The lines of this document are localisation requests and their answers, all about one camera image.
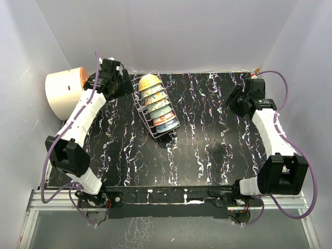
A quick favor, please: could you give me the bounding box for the yellow sun pattern bowl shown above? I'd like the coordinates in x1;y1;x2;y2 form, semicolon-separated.
138;74;162;91

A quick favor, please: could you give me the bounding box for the white wire dish rack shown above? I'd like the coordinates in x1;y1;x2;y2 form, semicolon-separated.
132;71;180;139

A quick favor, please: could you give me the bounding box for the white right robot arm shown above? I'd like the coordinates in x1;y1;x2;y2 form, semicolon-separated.
224;78;309;206

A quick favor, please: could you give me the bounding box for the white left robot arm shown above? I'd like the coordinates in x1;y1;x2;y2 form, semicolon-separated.
45;59;133;207

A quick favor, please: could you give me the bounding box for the orange leaf pattern bowl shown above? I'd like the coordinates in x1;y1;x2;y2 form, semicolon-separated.
142;84;164;99

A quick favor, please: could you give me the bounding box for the red flower striped bowl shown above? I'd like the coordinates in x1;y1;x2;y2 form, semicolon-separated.
153;112;175;126

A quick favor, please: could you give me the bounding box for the white cylinder with orange lid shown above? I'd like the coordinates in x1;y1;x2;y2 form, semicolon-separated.
45;67;89;120

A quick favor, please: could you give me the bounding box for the blue rose pattern bowl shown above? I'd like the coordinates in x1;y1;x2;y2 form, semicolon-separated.
156;118;179;133

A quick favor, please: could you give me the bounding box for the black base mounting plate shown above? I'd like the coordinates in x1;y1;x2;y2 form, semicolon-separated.
75;186;262;219

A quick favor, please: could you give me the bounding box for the aluminium frame rail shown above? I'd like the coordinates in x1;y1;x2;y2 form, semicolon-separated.
18;190;321;248

